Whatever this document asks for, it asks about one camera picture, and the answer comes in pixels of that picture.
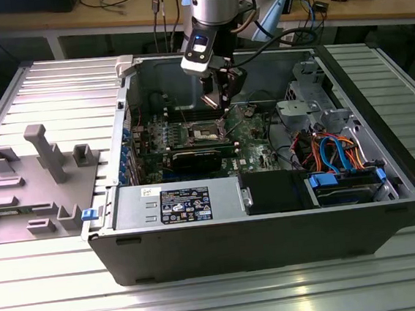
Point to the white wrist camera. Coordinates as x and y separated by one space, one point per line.
198 55

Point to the blue case latch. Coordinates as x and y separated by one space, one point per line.
90 215

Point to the perforated metal disk cage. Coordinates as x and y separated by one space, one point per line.
308 76

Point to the hard disk in blue carrier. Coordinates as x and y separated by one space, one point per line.
322 180

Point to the black open PC case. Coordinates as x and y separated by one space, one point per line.
238 244

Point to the small black adapter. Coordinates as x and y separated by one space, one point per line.
320 6

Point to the silver CPU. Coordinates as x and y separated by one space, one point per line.
212 100

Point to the black graphics card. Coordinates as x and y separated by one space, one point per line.
197 162

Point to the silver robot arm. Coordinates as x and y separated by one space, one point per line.
215 4

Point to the CPU socket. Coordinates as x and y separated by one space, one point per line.
203 134

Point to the green motherboard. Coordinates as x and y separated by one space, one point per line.
250 140

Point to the grey parts rack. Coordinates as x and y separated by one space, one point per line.
32 202

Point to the white tag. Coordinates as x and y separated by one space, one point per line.
287 38

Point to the grey power supply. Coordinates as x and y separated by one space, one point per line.
131 207

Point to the grey metal cage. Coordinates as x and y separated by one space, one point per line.
293 112

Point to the black box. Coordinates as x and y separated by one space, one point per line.
20 6

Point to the wooden desk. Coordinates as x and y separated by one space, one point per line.
15 25

